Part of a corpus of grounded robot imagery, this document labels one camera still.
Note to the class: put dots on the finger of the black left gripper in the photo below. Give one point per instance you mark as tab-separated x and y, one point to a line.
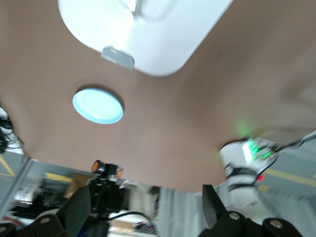
98	184
110	185

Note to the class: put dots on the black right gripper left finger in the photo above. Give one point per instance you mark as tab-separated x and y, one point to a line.
71	212

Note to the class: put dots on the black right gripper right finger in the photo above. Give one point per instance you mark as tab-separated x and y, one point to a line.
216	214

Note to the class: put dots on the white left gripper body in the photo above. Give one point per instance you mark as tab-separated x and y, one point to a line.
108	203

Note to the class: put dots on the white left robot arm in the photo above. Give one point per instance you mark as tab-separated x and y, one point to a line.
237	158

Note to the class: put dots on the brown cardboard box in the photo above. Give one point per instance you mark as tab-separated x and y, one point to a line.
79	184

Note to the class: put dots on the white lidded storage box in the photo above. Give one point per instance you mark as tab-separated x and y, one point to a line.
160	37

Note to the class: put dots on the light blue round plate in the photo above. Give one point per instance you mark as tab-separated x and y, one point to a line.
97	106

